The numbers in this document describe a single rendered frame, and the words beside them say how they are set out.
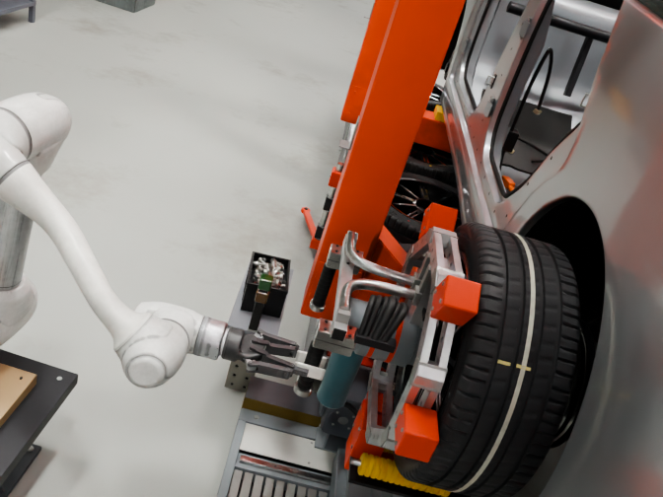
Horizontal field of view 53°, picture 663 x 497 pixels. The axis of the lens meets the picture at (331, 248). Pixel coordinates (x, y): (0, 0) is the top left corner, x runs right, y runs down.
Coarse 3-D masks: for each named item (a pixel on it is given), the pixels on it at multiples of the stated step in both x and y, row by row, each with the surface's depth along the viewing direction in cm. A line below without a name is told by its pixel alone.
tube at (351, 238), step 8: (352, 232) 173; (352, 240) 169; (352, 248) 166; (352, 256) 164; (360, 256) 164; (360, 264) 162; (368, 264) 162; (376, 264) 162; (424, 264) 159; (376, 272) 162; (384, 272) 162; (392, 272) 162; (400, 272) 162; (416, 272) 163; (424, 272) 160; (392, 280) 163; (400, 280) 162; (408, 280) 162; (416, 280) 161
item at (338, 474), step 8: (336, 456) 222; (344, 456) 224; (336, 464) 218; (336, 472) 214; (344, 472) 218; (336, 480) 212; (344, 480) 215; (336, 488) 212; (344, 488) 213; (336, 496) 209; (344, 496) 210
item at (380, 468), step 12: (372, 456) 174; (360, 468) 173; (372, 468) 172; (384, 468) 172; (396, 468) 173; (384, 480) 173; (396, 480) 173; (408, 480) 173; (432, 492) 174; (444, 492) 174
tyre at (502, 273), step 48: (480, 240) 152; (528, 240) 162; (528, 288) 143; (576, 288) 147; (480, 336) 137; (576, 336) 140; (480, 384) 136; (528, 384) 137; (480, 432) 138; (528, 432) 138; (432, 480) 151; (480, 480) 146; (528, 480) 144
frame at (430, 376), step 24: (432, 240) 160; (456, 240) 161; (408, 264) 184; (432, 264) 153; (456, 264) 151; (432, 288) 145; (432, 336) 142; (384, 384) 187; (408, 384) 144; (432, 384) 140; (384, 408) 181; (384, 432) 153
